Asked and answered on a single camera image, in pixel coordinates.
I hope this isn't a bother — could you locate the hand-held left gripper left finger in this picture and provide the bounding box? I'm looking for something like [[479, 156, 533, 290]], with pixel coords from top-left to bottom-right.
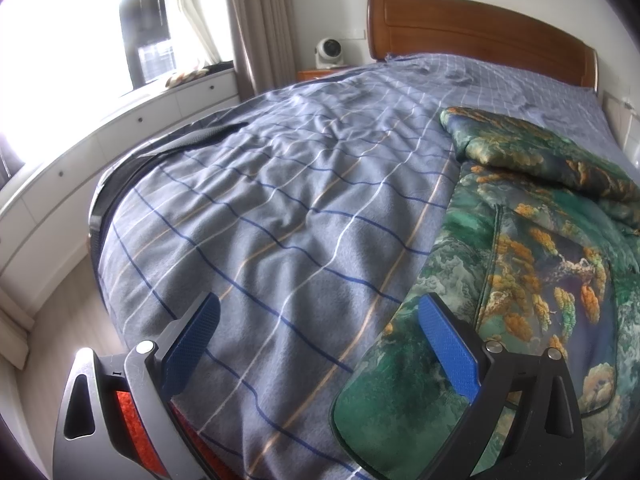
[[52, 292, 222, 480]]

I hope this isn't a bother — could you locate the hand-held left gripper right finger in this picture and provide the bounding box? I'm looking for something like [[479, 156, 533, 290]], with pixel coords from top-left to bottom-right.
[[417, 292, 586, 480]]

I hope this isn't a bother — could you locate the blue checked duvet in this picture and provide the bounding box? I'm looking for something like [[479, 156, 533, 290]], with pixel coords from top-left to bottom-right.
[[92, 52, 618, 480]]

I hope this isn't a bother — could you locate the white drawer cabinet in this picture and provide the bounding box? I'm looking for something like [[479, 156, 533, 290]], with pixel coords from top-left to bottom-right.
[[0, 67, 241, 321]]

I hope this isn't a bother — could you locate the patterned window cushion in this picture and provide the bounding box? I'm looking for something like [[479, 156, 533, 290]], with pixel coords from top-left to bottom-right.
[[165, 69, 211, 86]]

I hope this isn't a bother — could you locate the wooden nightstand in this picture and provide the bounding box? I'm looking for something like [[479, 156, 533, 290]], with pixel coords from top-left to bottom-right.
[[297, 66, 351, 83]]

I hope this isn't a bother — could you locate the white desk fan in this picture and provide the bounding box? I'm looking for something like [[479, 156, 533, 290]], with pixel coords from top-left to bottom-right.
[[315, 37, 347, 70]]

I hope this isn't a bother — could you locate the beige curtain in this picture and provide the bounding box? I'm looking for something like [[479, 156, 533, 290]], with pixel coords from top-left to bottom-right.
[[220, 0, 301, 103]]

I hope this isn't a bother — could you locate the window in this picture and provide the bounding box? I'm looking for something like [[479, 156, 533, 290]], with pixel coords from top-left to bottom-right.
[[0, 0, 236, 161]]

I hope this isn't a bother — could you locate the wooden headboard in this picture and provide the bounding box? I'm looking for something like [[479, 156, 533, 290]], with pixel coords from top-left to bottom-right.
[[366, 0, 600, 92]]

